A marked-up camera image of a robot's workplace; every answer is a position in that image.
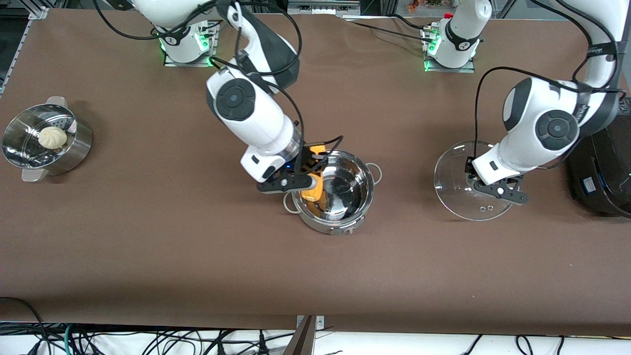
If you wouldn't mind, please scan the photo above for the yellow corn cob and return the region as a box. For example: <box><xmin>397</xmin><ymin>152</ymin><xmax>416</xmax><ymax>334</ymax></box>
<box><xmin>301</xmin><ymin>143</ymin><xmax>326</xmax><ymax>202</ymax></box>

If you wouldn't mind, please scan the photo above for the glass lid with gold knob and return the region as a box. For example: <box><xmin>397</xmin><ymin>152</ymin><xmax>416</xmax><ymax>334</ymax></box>
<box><xmin>434</xmin><ymin>141</ymin><xmax>518</xmax><ymax>221</ymax></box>

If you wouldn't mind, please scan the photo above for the steel steamer pot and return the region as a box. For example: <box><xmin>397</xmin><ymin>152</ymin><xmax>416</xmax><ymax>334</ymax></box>
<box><xmin>1</xmin><ymin>96</ymin><xmax>93</xmax><ymax>183</ymax></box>

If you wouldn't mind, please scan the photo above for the black round appliance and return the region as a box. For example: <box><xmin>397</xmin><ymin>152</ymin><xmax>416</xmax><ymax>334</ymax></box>
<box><xmin>566</xmin><ymin>96</ymin><xmax>631</xmax><ymax>218</ymax></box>

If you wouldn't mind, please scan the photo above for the grey metal box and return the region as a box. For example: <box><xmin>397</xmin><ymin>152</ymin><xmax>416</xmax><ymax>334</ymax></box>
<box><xmin>287</xmin><ymin>0</ymin><xmax>361</xmax><ymax>16</ymax></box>

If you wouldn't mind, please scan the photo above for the brown table cover sheet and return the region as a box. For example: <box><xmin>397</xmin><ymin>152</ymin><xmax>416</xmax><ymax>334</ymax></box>
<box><xmin>0</xmin><ymin>9</ymin><xmax>631</xmax><ymax>337</ymax></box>

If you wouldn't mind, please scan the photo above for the grey metal pole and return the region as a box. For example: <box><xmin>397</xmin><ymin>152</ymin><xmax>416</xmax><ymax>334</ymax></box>
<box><xmin>283</xmin><ymin>316</ymin><xmax>316</xmax><ymax>355</ymax></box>

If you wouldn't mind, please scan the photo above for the white steamed bun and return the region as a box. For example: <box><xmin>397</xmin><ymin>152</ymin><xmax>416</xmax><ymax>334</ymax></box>
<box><xmin>38</xmin><ymin>126</ymin><xmax>68</xmax><ymax>149</ymax></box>

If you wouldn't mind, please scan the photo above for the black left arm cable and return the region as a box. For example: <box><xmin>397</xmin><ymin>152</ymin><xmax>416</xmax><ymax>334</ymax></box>
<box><xmin>474</xmin><ymin>0</ymin><xmax>628</xmax><ymax>159</ymax></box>

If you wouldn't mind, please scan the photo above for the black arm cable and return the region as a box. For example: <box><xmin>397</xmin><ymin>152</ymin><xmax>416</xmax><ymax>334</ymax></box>
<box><xmin>474</xmin><ymin>0</ymin><xmax>628</xmax><ymax>159</ymax></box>
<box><xmin>93</xmin><ymin>0</ymin><xmax>344</xmax><ymax>171</ymax></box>

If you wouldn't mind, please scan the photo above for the steel pot with grey handles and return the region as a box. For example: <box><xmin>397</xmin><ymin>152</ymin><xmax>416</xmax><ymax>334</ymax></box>
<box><xmin>283</xmin><ymin>149</ymin><xmax>383</xmax><ymax>236</ymax></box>

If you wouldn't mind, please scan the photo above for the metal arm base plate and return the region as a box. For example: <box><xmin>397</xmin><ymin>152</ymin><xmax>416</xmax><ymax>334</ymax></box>
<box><xmin>164</xmin><ymin>22</ymin><xmax>217</xmax><ymax>67</ymax></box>
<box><xmin>423</xmin><ymin>25</ymin><xmax>476</xmax><ymax>73</ymax></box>

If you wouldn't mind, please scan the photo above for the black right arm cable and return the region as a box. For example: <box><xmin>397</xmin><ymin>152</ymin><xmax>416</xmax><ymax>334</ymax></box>
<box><xmin>93</xmin><ymin>0</ymin><xmax>344</xmax><ymax>171</ymax></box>

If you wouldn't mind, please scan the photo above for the metal clamp bracket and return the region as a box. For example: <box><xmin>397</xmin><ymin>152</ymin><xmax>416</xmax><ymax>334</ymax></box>
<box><xmin>296</xmin><ymin>315</ymin><xmax>325</xmax><ymax>331</ymax></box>

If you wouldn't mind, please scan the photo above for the aluminium frame rail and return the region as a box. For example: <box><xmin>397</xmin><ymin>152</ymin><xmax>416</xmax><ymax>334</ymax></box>
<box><xmin>0</xmin><ymin>7</ymin><xmax>50</xmax><ymax>97</ymax></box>

